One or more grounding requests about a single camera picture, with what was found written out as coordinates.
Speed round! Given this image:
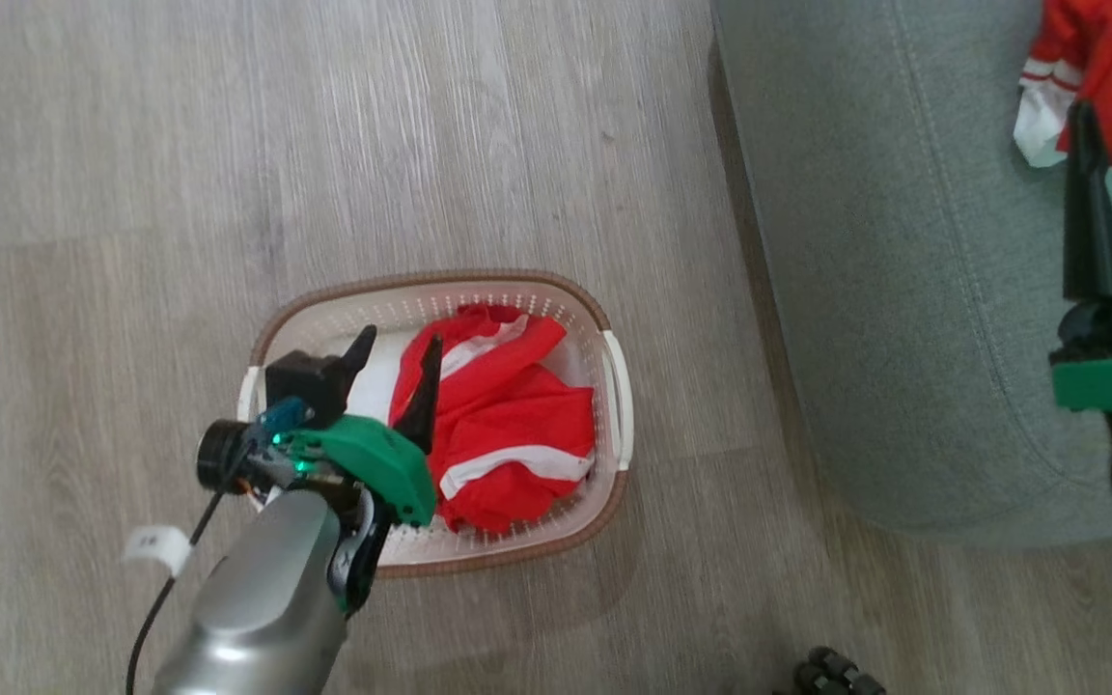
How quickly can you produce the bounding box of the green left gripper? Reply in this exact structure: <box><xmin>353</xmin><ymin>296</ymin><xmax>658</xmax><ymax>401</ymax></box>
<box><xmin>247</xmin><ymin>324</ymin><xmax>444</xmax><ymax>527</ymax></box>

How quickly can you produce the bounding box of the beige perforated laundry basket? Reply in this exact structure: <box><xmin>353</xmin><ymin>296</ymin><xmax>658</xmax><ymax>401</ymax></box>
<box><xmin>237</xmin><ymin>268</ymin><xmax>634</xmax><ymax>580</ymax></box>

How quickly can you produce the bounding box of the thin black cable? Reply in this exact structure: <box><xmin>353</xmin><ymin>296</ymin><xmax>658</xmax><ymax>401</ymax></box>
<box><xmin>125</xmin><ymin>487</ymin><xmax>229</xmax><ymax>695</ymax></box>

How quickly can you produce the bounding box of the red garment with white stripes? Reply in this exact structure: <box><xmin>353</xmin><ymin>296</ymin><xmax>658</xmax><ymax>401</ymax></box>
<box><xmin>387</xmin><ymin>304</ymin><xmax>598</xmax><ymax>535</ymax></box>

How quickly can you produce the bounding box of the grey fabric sofa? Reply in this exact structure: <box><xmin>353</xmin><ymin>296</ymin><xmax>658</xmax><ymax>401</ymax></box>
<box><xmin>710</xmin><ymin>0</ymin><xmax>1112</xmax><ymax>549</ymax></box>

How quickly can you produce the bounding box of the white garment with red trim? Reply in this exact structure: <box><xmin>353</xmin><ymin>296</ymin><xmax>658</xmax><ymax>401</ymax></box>
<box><xmin>1013</xmin><ymin>58</ymin><xmax>1112</xmax><ymax>247</ymax></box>

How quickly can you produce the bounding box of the white cable label tag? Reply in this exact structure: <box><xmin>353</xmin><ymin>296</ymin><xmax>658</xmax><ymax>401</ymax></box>
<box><xmin>124</xmin><ymin>524</ymin><xmax>193</xmax><ymax>578</ymax></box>

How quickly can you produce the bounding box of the black cylindrical cable connector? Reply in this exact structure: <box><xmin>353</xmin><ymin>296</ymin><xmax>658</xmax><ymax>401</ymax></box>
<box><xmin>196</xmin><ymin>419</ymin><xmax>250</xmax><ymax>489</ymax></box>

